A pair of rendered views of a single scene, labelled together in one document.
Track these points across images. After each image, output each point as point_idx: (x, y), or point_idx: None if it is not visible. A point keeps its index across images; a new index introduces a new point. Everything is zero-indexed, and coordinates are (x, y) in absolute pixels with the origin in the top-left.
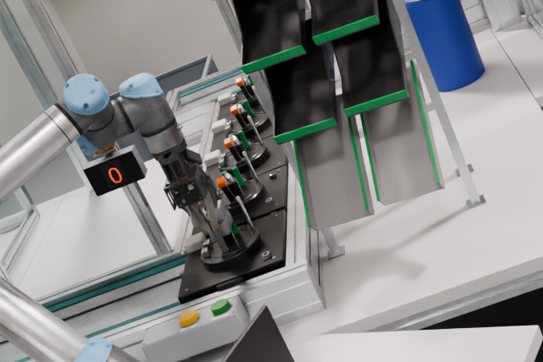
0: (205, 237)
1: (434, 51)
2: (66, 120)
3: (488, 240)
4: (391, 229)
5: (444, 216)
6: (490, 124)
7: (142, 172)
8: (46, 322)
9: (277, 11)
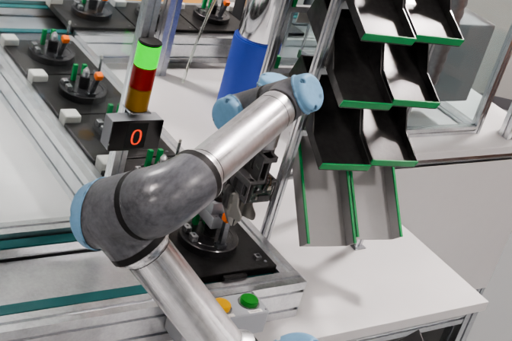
0: None
1: (248, 87)
2: (293, 113)
3: (395, 285)
4: (296, 250)
5: (337, 251)
6: None
7: (158, 142)
8: (216, 301)
9: (347, 57)
